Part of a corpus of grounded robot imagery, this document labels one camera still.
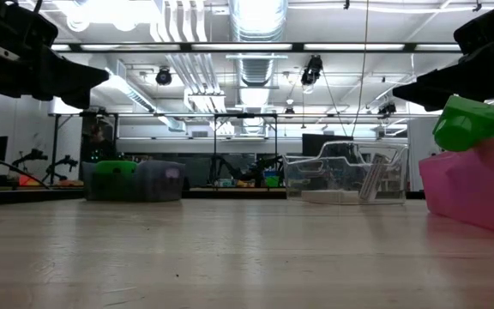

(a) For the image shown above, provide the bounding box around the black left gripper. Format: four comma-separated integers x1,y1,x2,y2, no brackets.
0,0,110,109

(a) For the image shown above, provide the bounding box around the long green toy brick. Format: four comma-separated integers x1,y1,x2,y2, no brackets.
432,94,494,152

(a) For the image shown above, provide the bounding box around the green foam die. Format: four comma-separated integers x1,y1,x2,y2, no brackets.
94,160,139,201

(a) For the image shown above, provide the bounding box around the white boxed playing card deck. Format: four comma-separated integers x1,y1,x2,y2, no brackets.
358,153,389,202

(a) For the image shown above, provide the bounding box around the purple foam die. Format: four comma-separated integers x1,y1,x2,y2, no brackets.
135,161,185,202

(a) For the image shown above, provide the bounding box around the clear plastic bin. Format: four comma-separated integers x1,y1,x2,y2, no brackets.
281,140,409,206

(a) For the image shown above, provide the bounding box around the person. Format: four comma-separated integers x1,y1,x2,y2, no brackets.
84,124,115,163

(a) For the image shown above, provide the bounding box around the white pillar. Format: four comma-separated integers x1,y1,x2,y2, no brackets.
407,118,443,192

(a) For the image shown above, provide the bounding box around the black ceiling spotlight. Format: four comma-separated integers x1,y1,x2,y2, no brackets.
155,66,173,86
300,54,324,86

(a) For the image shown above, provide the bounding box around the grey translucent plastic bin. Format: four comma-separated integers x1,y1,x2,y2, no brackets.
81,160,186,203

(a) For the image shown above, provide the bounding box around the pink plastic bin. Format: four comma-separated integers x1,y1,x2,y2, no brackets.
419,130,494,239

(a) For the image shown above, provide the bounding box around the black background monitor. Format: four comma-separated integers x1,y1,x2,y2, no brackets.
301,133,354,158

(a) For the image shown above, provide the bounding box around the long ceiling light bar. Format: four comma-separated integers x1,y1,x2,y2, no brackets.
51,41,461,53

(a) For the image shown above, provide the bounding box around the black aluminium table frame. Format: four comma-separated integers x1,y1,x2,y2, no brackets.
0,187,426,207

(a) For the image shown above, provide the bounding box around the black background stand frame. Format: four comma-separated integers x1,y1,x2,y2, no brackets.
214,112,279,181

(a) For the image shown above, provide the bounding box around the silver ventilation duct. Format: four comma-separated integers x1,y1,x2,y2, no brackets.
229,0,289,87

